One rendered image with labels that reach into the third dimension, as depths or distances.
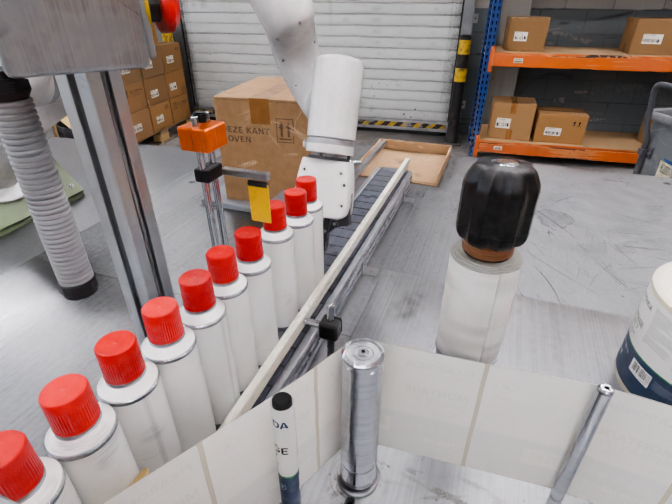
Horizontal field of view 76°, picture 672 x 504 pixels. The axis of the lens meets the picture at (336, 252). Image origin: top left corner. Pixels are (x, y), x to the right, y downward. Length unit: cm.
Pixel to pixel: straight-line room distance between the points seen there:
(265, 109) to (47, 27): 77
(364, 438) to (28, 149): 38
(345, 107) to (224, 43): 475
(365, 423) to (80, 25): 38
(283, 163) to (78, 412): 85
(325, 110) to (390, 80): 419
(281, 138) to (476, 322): 71
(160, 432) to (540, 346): 53
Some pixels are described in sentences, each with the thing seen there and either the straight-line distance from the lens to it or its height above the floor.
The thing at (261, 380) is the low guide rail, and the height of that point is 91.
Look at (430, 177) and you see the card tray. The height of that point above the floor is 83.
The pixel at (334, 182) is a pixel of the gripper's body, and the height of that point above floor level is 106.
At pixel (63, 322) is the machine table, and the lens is 92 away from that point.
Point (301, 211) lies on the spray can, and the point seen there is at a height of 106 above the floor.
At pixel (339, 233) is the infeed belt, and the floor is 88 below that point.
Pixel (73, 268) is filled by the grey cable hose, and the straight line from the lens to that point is 48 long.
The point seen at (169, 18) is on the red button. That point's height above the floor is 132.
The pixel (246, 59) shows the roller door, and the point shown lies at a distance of 534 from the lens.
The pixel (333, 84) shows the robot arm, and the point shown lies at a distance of 74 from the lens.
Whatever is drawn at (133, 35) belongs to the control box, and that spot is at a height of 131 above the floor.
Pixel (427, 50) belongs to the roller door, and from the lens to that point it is 484.
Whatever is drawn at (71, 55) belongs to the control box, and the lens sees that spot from 38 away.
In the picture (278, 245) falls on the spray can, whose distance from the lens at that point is 60.
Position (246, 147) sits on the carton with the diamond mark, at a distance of 114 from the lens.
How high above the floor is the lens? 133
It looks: 31 degrees down
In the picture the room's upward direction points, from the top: straight up
